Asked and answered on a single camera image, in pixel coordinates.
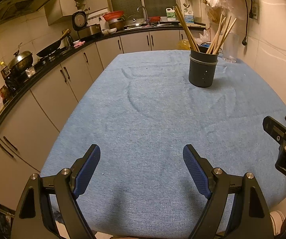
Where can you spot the hanging bag brown contents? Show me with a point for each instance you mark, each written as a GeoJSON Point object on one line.
{"type": "Point", "coordinates": [214, 15]}

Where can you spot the range hood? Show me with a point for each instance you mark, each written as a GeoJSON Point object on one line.
{"type": "Point", "coordinates": [20, 5]}

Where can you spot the black utensil holder cup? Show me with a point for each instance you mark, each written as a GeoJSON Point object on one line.
{"type": "Point", "coordinates": [202, 69]}

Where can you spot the glass pot lid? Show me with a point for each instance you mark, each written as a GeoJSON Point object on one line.
{"type": "Point", "coordinates": [134, 22]}

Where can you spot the wall socket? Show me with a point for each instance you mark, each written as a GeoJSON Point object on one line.
{"type": "Point", "coordinates": [254, 11]}

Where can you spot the yellow capped bottle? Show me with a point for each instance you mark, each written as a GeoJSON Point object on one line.
{"type": "Point", "coordinates": [2, 69]}

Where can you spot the wooden cutting board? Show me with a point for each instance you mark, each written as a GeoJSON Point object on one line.
{"type": "Point", "coordinates": [195, 25]}

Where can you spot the small red basin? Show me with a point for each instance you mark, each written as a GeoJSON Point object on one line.
{"type": "Point", "coordinates": [154, 19]}

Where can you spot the white jug green label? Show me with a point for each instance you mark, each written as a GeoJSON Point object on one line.
{"type": "Point", "coordinates": [170, 15]}

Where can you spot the steel pot with lid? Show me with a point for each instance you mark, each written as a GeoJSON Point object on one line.
{"type": "Point", "coordinates": [20, 61]}

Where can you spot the bunch of chopsticks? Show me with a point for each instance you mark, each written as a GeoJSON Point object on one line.
{"type": "Point", "coordinates": [217, 37]}

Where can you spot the yellow plastic bag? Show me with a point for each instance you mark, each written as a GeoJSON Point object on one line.
{"type": "Point", "coordinates": [184, 44]}

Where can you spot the person's white shoe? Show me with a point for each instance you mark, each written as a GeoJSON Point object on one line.
{"type": "Point", "coordinates": [277, 222]}

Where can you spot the black wok pan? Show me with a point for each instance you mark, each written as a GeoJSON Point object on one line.
{"type": "Point", "coordinates": [49, 49]}

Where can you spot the blue table cloth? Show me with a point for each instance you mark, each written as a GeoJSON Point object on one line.
{"type": "Point", "coordinates": [152, 119]}

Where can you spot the white bowl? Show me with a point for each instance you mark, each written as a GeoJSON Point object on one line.
{"type": "Point", "coordinates": [109, 30]}

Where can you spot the brown cooking pot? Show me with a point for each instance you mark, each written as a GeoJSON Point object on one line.
{"type": "Point", "coordinates": [116, 24]}

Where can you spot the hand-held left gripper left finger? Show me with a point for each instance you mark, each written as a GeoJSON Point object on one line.
{"type": "Point", "coordinates": [88, 169]}

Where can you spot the white jug blue label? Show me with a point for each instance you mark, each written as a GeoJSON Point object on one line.
{"type": "Point", "coordinates": [189, 17]}

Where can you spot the small wall shelf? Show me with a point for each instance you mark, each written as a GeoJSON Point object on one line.
{"type": "Point", "coordinates": [81, 2]}

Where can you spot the silver rice cooker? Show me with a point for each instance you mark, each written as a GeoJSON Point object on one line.
{"type": "Point", "coordinates": [90, 29]}

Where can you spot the large red basin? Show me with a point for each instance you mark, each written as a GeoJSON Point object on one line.
{"type": "Point", "coordinates": [113, 15]}

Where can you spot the gas stove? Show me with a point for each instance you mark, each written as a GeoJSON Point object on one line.
{"type": "Point", "coordinates": [15, 79]}

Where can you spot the pink cloth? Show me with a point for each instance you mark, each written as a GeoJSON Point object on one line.
{"type": "Point", "coordinates": [79, 44]}

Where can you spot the white crumpled plastic bag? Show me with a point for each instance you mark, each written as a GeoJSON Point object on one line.
{"type": "Point", "coordinates": [204, 37]}

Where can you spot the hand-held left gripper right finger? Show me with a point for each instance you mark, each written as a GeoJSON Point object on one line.
{"type": "Point", "coordinates": [195, 169]}

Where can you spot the cream base cabinets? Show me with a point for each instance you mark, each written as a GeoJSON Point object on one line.
{"type": "Point", "coordinates": [48, 89]}

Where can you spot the black kitchen countertop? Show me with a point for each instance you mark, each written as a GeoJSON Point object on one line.
{"type": "Point", "coordinates": [138, 31]}

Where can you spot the chrome sink faucet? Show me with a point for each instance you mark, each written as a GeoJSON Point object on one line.
{"type": "Point", "coordinates": [143, 8]}

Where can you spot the clear glass beer mug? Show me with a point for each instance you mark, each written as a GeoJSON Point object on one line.
{"type": "Point", "coordinates": [231, 49]}

